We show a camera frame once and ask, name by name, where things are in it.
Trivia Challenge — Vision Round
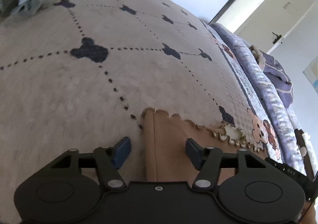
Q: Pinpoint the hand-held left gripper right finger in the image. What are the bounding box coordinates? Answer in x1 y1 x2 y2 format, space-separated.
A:
186 138 268 191

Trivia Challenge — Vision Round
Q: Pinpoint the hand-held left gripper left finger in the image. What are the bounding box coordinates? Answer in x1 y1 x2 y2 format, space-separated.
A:
50 137 132 191

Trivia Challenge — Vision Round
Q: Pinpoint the brown ribbed ruffle-hem top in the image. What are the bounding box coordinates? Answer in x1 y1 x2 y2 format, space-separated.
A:
140 108 265 182

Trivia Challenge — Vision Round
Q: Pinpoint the purple padded jacket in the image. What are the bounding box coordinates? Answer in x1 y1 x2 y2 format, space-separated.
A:
250 45 295 108

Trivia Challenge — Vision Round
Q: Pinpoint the purple floral quilt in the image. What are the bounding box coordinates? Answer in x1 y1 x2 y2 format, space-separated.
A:
210 23 308 177

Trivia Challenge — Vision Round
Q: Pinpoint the wall painting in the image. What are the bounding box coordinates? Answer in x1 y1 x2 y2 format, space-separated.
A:
302 61 318 95

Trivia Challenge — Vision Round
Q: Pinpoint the cream door black handle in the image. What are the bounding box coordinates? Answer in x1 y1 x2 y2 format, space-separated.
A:
234 0 315 53

